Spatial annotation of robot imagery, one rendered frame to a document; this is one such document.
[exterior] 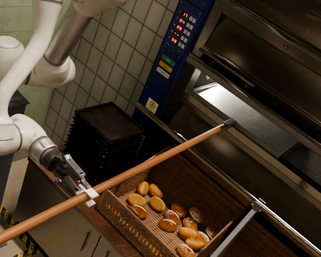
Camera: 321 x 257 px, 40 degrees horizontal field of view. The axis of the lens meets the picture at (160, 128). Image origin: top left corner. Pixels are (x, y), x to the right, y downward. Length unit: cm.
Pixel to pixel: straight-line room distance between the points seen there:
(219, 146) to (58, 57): 94
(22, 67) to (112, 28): 118
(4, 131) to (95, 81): 136
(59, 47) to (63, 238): 109
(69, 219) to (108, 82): 85
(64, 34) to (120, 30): 82
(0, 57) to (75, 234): 99
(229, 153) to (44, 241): 115
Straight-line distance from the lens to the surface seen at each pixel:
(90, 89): 281
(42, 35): 154
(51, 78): 202
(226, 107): 236
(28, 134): 156
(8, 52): 197
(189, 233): 232
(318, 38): 199
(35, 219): 134
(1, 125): 148
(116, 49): 260
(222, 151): 230
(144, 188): 244
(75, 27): 174
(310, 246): 182
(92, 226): 225
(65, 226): 243
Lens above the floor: 217
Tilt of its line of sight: 31 degrees down
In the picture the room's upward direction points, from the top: 25 degrees clockwise
